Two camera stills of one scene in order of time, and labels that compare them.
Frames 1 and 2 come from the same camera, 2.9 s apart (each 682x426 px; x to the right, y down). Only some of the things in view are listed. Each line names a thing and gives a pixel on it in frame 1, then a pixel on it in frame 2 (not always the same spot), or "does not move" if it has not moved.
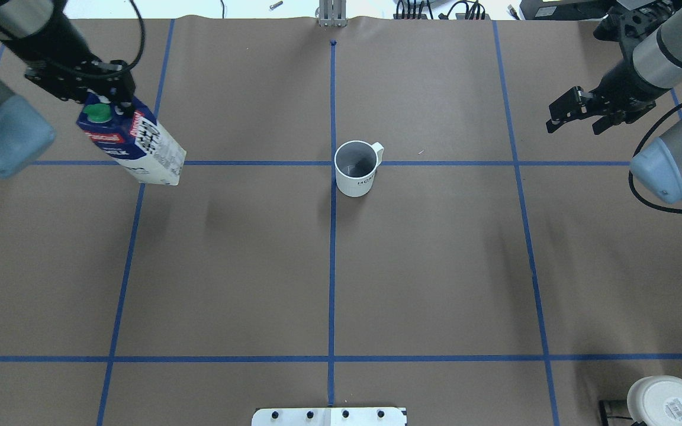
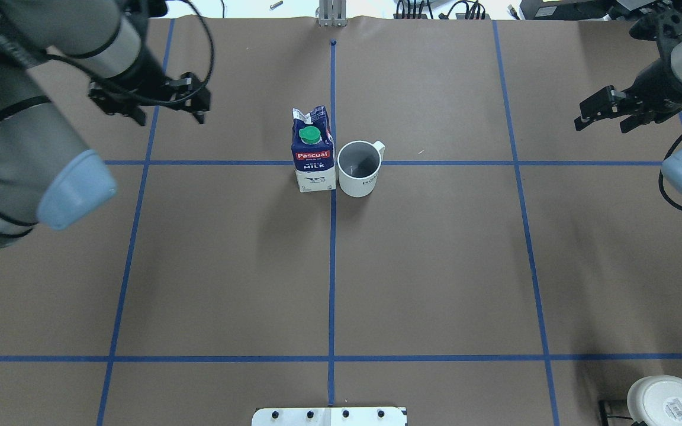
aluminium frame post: (331, 13) does not move
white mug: (356, 162) does not move
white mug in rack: (668, 400) does not move
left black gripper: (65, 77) to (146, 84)
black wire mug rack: (604, 417) does not move
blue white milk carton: (137, 142) to (313, 150)
